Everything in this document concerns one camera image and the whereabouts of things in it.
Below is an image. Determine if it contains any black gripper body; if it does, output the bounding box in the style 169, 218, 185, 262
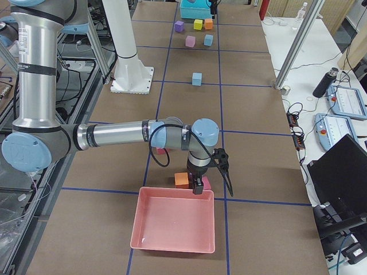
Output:
187, 164, 208, 181
209, 0, 218, 8

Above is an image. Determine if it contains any light blue foam cube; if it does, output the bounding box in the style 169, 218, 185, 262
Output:
204, 34, 213, 46
192, 72, 202, 87

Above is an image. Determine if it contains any magenta foam cube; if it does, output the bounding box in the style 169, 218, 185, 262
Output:
202, 176, 212, 190

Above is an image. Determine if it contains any orange foam cube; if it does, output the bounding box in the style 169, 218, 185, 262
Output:
174, 172, 189, 189
204, 18, 213, 30

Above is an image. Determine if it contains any yellow foam cube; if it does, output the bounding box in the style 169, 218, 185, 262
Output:
193, 19, 203, 30

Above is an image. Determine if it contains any teal plastic bin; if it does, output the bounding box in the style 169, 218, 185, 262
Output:
179, 0, 212, 19

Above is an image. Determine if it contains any purple foam cube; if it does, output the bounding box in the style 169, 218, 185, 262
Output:
174, 20, 184, 33

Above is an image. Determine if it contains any light pink foam cube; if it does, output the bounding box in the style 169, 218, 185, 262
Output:
185, 36, 196, 48

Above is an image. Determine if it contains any red-pink foam cube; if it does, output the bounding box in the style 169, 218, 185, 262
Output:
156, 148, 166, 155

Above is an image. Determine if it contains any pink plastic tray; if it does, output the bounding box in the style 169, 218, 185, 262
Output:
130, 187, 215, 254

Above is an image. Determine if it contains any clear plastic bottle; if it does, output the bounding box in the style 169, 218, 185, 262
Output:
295, 2, 308, 22

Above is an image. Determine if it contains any black orange power strip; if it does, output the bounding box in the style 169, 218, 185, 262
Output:
286, 112, 306, 151

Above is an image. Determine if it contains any black water bottle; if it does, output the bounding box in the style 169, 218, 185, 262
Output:
313, 67, 339, 98

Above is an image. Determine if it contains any black laptop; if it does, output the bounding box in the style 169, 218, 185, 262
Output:
307, 134, 366, 222

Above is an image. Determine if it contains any blue teach pendant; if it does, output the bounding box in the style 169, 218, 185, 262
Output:
315, 113, 358, 151
326, 85, 366, 120

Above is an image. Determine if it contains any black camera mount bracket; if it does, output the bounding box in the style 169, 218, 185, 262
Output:
213, 148, 229, 172

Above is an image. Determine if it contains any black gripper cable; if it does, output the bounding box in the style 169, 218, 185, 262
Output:
148, 123, 235, 197

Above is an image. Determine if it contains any aluminium frame post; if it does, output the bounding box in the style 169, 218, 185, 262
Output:
274, 0, 325, 90

